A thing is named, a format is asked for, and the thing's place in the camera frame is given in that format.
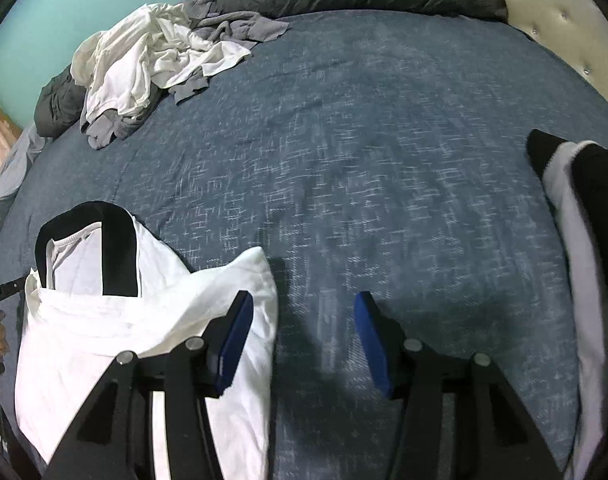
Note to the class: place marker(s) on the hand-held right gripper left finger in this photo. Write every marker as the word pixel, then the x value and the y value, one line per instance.
pixel 236 345

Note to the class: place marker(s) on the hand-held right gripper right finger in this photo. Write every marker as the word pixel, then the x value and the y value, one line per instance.
pixel 371 345

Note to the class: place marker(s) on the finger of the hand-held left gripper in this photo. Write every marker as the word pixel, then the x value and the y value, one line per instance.
pixel 6 289

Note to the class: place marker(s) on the white polo shirt black collar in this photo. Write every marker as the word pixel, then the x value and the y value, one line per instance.
pixel 84 330

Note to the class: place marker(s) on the blue patterned bed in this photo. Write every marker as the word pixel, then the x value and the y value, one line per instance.
pixel 359 135

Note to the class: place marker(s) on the crumpled white garment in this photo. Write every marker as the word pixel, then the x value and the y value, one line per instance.
pixel 129 70

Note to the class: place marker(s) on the folded black and white shirt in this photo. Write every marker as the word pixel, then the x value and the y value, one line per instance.
pixel 601 200

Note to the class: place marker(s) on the crumpled grey garment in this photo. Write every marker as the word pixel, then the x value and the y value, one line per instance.
pixel 234 27

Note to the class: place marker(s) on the cream tufted headboard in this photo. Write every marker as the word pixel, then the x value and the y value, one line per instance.
pixel 569 15

